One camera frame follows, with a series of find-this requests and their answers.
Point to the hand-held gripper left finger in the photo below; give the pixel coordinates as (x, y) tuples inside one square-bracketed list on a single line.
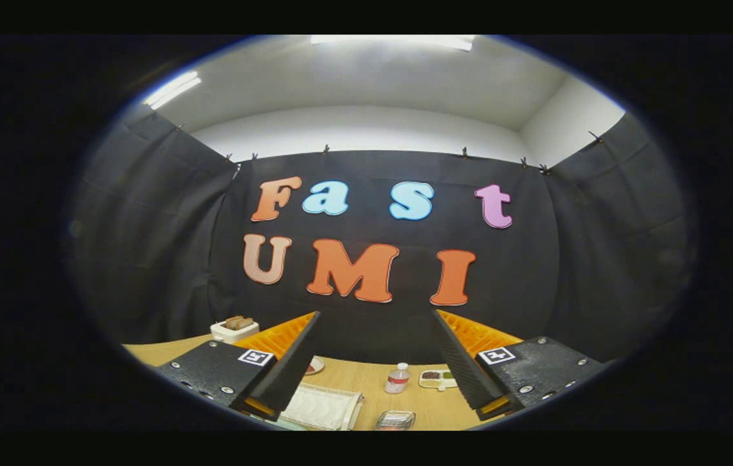
[(295, 362)]

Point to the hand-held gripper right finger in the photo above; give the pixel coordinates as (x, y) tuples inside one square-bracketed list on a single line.
[(460, 366)]

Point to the metal cutlery basket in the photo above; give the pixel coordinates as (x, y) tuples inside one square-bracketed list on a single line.
[(395, 421)]

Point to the beige plate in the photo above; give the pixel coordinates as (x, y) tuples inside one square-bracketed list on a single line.
[(318, 366)]

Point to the white divided dish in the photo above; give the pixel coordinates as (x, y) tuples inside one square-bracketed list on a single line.
[(434, 385)]

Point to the pile of dark beans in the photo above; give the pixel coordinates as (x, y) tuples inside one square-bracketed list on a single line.
[(431, 375)]

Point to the white ribbed drain tray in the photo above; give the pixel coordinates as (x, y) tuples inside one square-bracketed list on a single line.
[(321, 408)]

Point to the brown toast slice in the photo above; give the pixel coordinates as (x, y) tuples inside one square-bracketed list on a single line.
[(234, 321), (247, 323)]

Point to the clear bottle with red label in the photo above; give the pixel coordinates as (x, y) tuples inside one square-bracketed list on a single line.
[(397, 382)]

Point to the white toaster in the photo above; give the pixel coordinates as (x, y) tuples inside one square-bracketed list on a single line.
[(227, 334)]

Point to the long ceiling light strip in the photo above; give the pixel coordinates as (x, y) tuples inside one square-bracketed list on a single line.
[(172, 89)]

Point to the wide ceiling light panel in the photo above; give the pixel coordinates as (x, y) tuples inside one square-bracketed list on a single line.
[(392, 42)]

